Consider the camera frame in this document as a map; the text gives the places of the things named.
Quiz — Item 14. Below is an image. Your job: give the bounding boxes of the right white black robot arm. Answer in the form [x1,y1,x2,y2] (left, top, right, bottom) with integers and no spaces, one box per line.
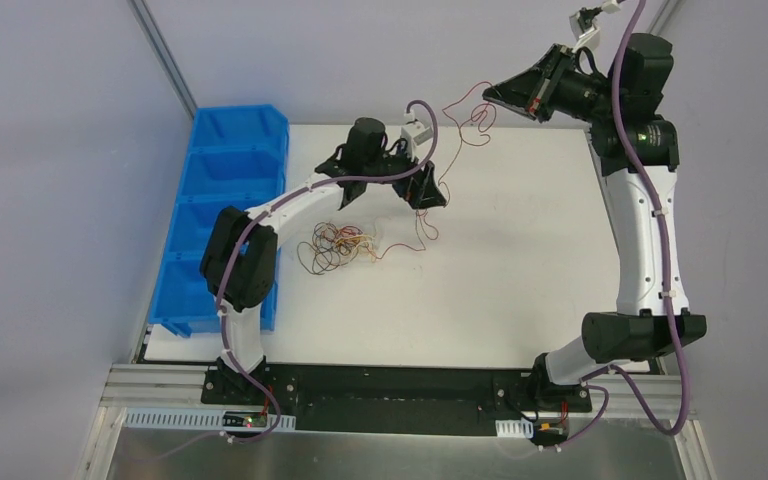
[482,33,707,410]

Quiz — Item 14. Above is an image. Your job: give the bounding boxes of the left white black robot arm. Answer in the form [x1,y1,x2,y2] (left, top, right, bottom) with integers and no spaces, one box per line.
[199,117,446,405]

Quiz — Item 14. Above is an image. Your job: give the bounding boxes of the dark red thin wire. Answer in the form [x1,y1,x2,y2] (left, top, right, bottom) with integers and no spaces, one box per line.
[373,80,498,263]

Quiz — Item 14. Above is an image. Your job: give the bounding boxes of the left corner aluminium post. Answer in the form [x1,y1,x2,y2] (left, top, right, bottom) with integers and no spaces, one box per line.
[126,0,198,120]

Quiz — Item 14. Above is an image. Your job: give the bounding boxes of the blue plastic bin row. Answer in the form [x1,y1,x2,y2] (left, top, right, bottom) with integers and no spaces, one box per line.
[148,104,291,339]

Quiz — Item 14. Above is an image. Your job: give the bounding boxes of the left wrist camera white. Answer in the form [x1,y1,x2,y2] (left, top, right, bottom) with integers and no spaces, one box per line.
[400,113,435,158]

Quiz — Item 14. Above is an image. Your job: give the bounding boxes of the aluminium frame rail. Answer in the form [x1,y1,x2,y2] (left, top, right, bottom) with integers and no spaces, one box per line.
[100,364,682,420]

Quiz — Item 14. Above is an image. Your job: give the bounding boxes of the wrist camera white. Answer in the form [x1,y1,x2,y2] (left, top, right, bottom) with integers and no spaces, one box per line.
[569,7,602,51]
[400,113,435,158]

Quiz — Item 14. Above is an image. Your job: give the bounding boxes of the bundle of thin wires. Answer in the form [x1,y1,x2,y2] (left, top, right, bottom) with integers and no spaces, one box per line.
[296,218,385,275]

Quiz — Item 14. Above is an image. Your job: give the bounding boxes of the right corner aluminium post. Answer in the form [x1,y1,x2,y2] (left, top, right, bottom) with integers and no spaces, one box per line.
[587,0,683,137]

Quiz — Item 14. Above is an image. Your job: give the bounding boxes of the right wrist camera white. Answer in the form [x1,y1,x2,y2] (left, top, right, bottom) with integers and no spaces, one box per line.
[569,7,602,51]

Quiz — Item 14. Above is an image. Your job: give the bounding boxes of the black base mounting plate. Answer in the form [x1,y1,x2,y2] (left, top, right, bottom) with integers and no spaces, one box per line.
[201,360,593,436]

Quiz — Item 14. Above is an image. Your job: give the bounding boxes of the corner aluminium post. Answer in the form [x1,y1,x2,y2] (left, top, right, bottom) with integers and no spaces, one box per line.
[126,0,198,120]
[587,0,683,137]

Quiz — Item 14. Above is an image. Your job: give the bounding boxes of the white slotted cable duct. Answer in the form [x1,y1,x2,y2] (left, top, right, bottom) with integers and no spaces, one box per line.
[123,408,296,434]

